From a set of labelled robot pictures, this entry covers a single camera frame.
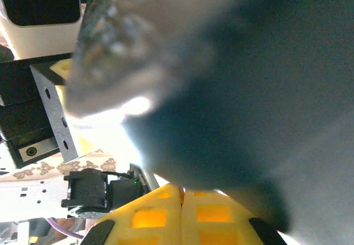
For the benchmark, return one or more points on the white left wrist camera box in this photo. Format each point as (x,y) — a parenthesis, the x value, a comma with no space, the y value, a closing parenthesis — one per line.
(41,40)

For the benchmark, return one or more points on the dark grey hammered padlock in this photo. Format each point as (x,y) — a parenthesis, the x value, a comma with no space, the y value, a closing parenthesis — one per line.
(110,48)

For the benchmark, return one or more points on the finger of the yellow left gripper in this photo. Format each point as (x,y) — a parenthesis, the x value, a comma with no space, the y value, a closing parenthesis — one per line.
(59,73)
(86,145)

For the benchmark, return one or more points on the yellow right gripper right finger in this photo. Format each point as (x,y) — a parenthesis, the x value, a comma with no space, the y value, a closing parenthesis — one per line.
(215,228)

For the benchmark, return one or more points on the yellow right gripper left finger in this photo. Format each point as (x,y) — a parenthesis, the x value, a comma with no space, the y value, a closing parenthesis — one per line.
(149,200)

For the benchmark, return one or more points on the starry night print tin box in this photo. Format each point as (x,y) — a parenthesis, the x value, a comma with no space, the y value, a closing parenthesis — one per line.
(249,117)

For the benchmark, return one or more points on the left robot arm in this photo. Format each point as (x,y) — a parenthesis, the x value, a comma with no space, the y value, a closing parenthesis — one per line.
(88,192)

